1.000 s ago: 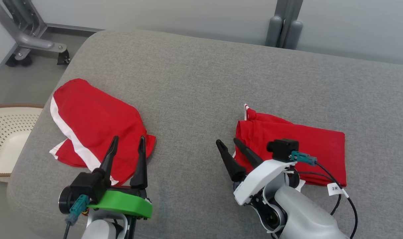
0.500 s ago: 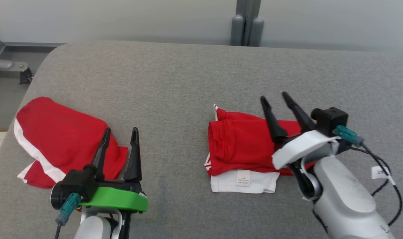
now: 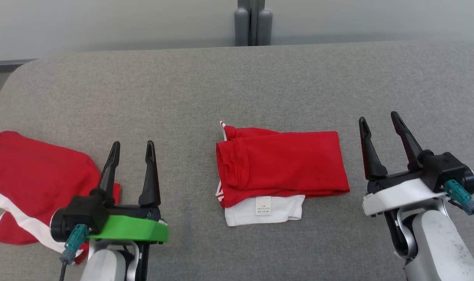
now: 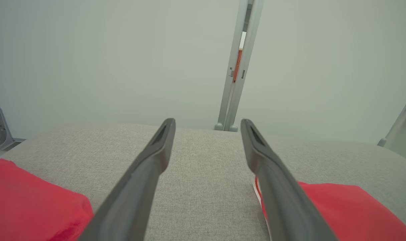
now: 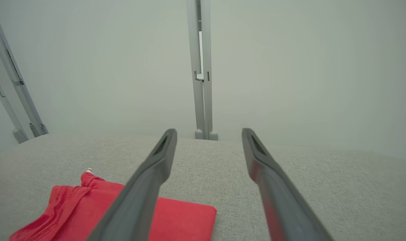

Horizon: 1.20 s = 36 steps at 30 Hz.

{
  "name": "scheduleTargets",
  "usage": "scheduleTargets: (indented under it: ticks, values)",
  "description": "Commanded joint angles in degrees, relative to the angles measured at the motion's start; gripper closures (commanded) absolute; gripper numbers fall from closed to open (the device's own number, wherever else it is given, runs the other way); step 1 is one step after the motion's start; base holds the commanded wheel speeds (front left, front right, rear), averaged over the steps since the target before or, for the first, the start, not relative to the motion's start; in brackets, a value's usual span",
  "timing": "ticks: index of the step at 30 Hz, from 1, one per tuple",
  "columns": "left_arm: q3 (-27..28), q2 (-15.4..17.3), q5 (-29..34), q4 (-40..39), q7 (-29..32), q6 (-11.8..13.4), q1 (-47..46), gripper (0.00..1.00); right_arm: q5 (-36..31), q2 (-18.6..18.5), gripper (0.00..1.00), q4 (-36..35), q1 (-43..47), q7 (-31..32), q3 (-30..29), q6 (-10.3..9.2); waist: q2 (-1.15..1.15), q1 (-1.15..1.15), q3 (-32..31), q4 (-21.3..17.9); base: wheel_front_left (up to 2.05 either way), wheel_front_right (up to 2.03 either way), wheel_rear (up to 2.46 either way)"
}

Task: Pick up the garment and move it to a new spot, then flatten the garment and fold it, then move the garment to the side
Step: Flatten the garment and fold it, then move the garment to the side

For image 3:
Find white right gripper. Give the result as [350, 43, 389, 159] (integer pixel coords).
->
[358, 111, 449, 217]

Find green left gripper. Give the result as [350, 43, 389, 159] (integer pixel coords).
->
[87, 140, 170, 244]

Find red shirt with white trim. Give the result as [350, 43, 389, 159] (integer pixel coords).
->
[215, 120, 351, 227]

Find red shorts with white stripe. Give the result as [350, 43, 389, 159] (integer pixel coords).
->
[0, 130, 121, 266]

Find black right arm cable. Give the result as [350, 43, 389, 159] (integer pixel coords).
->
[443, 179, 474, 270]

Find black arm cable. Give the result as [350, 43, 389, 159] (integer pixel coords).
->
[443, 179, 474, 270]
[59, 223, 90, 281]

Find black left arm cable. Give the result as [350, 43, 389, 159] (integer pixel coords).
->
[59, 223, 90, 281]

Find grey partition post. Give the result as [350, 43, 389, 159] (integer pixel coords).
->
[233, 0, 274, 47]

